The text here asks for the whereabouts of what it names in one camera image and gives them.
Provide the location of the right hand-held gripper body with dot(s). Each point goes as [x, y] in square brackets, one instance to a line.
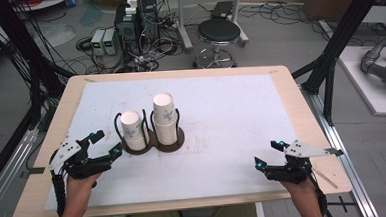
[294, 171]

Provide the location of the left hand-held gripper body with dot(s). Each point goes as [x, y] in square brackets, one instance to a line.
[73, 161]

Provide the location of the short stack of paper cups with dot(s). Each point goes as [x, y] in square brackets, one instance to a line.
[134, 135]

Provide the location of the dark double cup holder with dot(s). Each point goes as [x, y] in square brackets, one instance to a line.
[180, 139]

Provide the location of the person's right hand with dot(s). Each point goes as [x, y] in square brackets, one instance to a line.
[298, 189]

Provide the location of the person's left hand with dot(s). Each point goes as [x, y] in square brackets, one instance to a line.
[80, 189]

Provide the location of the thin wooden stick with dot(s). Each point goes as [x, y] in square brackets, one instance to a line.
[325, 179]

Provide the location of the black tape strip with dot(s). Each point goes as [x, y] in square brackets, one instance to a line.
[34, 171]

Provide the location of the light wooden table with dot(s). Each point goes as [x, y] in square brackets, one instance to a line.
[314, 108]

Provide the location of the tall stack of paper cups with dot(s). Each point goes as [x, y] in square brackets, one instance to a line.
[165, 123]

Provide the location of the person's right leg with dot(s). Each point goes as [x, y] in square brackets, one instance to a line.
[233, 216]

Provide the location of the white table mat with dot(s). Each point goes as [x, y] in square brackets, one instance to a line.
[215, 120]

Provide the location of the grey bench power supply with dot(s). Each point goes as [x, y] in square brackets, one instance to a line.
[97, 42]
[110, 42]

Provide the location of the white platform board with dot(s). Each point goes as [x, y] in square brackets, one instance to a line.
[370, 92]

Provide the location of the black computer tower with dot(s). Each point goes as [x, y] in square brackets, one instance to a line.
[131, 28]

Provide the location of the black round stool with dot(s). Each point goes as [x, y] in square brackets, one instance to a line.
[218, 32]

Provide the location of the white stand leg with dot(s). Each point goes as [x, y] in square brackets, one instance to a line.
[184, 25]
[239, 19]

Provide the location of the black flat device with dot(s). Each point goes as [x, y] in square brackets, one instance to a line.
[222, 9]

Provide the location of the aluminium floor rail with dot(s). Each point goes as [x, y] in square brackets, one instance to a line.
[7, 178]
[347, 167]

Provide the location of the black metal frame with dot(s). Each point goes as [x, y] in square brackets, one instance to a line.
[27, 47]
[337, 41]

